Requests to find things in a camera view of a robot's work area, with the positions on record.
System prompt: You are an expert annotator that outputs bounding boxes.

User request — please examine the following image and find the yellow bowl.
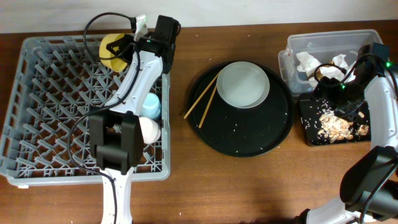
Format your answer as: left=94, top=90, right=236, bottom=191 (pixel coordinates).
left=99, top=34, right=133, bottom=72

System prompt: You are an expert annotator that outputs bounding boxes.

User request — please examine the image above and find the white tissue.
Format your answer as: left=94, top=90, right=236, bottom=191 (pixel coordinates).
left=296, top=52, right=321, bottom=88
left=320, top=54, right=357, bottom=83

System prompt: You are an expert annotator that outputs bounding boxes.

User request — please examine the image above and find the peanut shells and rice waste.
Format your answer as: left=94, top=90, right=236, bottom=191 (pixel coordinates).
left=303, top=99, right=371, bottom=144

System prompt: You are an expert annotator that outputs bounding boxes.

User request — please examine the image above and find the blue cup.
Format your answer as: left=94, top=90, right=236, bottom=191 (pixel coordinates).
left=141, top=93, right=161, bottom=120

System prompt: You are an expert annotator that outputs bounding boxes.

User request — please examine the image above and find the pink cup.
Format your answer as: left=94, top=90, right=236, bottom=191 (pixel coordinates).
left=139, top=116, right=161, bottom=144

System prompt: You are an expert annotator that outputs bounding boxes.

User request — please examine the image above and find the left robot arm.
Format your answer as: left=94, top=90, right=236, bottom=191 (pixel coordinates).
left=88, top=16, right=181, bottom=223

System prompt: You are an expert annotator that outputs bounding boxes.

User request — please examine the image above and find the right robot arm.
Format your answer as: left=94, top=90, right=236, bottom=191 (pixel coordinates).
left=294, top=42, right=397, bottom=224

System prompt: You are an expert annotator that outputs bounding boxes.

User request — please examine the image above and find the grey dishwasher rack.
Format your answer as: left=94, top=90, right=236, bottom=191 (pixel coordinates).
left=0, top=32, right=171, bottom=188

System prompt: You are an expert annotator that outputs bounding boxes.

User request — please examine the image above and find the black rectangular tray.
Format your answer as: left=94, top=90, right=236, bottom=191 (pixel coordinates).
left=298, top=91, right=374, bottom=147

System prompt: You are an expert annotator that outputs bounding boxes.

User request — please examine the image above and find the clear plastic bin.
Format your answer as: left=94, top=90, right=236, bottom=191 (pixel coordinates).
left=278, top=29, right=383, bottom=97

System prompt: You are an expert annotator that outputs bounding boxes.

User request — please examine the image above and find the wooden chopstick left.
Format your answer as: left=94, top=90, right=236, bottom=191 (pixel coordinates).
left=183, top=72, right=220, bottom=119

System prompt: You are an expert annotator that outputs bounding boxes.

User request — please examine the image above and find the wooden chopstick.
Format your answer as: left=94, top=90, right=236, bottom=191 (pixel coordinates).
left=183, top=72, right=220, bottom=119
left=198, top=86, right=217, bottom=129

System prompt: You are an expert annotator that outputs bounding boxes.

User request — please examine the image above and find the wooden chopstick right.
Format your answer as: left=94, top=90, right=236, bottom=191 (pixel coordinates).
left=198, top=86, right=217, bottom=129

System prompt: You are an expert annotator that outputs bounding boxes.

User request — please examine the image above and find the grey plate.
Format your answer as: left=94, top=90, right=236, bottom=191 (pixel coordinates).
left=216, top=61, right=271, bottom=109

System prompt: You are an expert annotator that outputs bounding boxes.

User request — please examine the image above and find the round black tray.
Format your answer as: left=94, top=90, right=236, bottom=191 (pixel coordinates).
left=188, top=65, right=294, bottom=157

